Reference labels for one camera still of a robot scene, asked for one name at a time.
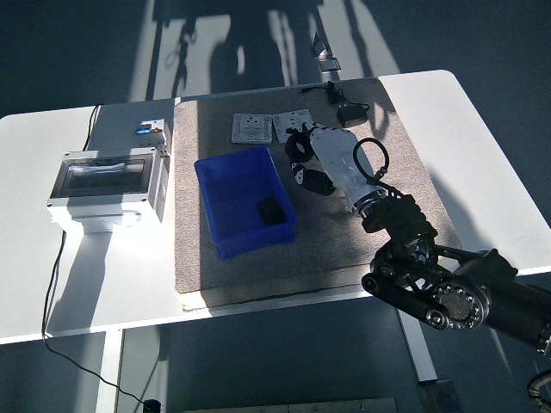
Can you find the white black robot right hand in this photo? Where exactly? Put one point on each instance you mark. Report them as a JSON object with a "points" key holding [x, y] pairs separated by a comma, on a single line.
{"points": [[340, 159]]}

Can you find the dark metal hex nut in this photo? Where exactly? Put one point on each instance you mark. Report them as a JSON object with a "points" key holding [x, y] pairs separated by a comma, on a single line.
{"points": [[272, 211], [297, 148]]}

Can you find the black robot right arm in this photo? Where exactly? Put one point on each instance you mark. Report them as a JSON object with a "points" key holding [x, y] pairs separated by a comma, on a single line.
{"points": [[430, 275]]}

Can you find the blue plastic box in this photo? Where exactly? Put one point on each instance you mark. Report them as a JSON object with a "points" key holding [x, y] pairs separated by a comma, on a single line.
{"points": [[241, 189]]}

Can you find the grey-brown mat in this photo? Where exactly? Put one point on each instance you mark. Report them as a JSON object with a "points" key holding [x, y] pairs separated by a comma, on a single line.
{"points": [[301, 254]]}

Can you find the white blue circuit breaker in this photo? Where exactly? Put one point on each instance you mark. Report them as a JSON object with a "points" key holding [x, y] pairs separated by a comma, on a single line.
{"points": [[150, 128]]}

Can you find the white table leg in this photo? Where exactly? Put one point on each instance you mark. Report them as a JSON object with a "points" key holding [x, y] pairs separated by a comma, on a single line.
{"points": [[419, 357], [108, 370]]}

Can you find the grey table foot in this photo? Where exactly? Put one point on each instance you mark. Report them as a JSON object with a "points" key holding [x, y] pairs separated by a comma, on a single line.
{"points": [[439, 398]]}

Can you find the black floor plug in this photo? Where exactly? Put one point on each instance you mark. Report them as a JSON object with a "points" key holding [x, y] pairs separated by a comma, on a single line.
{"points": [[152, 405]]}

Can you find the white wall socket panel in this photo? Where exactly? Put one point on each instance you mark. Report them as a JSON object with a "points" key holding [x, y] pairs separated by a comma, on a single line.
{"points": [[251, 128], [288, 122]]}

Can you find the grey electrical enclosure box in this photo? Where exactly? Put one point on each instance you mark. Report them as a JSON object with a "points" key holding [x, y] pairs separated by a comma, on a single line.
{"points": [[103, 185]]}

